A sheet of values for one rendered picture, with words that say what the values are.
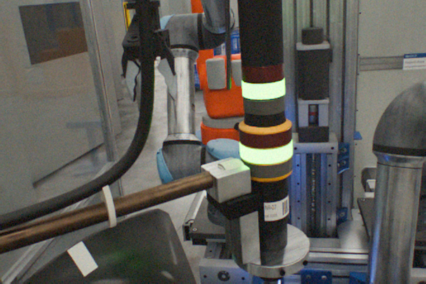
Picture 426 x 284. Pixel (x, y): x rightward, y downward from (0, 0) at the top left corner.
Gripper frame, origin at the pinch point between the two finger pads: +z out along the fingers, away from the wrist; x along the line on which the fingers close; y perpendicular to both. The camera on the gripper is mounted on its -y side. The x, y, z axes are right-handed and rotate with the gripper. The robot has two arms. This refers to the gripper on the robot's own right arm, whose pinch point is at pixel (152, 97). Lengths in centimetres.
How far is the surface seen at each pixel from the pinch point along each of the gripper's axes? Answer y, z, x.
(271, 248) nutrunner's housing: -52, 1, -25
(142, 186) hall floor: 247, 148, 99
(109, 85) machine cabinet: 384, 77, 174
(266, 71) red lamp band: -52, -15, -25
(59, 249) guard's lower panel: 22, 56, 46
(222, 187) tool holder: -55, -6, -22
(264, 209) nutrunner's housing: -52, -3, -25
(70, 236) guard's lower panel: 29, 56, 46
